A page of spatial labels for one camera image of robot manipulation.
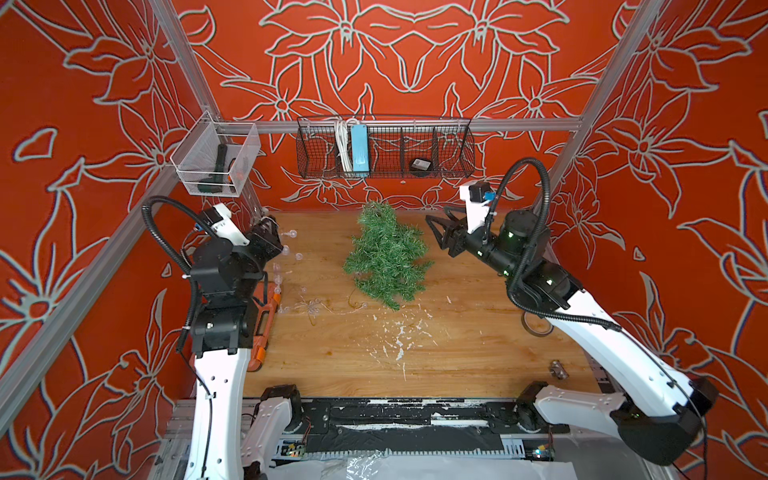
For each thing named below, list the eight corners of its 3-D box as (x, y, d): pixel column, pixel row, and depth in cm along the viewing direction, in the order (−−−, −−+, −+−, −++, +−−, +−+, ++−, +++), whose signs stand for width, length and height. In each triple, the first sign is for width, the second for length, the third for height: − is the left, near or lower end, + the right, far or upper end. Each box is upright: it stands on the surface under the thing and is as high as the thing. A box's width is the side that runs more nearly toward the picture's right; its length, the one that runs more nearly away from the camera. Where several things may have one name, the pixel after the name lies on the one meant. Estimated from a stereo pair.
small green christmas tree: (347, 293, 97) (335, 227, 72) (375, 268, 104) (372, 200, 78) (393, 332, 89) (396, 273, 63) (419, 302, 95) (433, 238, 70)
